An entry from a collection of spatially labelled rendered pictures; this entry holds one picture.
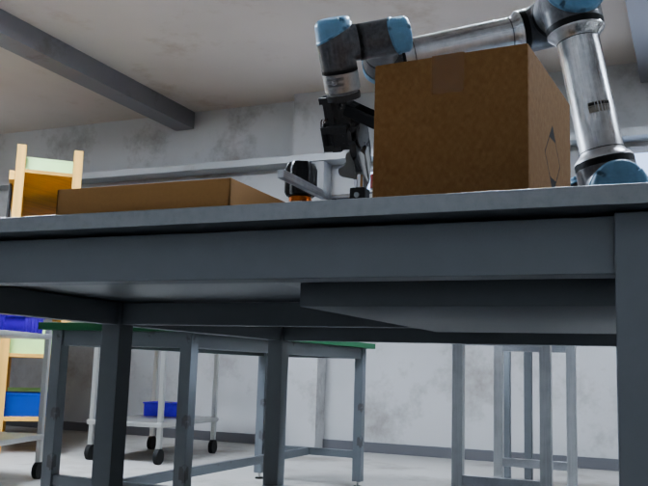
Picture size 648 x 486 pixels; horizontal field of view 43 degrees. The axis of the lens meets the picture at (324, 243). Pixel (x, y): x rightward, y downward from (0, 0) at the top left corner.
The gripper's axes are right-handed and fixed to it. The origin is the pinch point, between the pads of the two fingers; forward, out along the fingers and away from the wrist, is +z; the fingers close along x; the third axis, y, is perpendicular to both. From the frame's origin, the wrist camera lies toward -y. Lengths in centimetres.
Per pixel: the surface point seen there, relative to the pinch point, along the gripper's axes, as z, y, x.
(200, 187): -24, -9, 79
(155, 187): -24, -2, 79
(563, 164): -8, -44, 25
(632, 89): 86, -32, -499
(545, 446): 128, -16, -93
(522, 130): -20, -42, 46
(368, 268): -15, -30, 83
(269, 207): -22, -20, 83
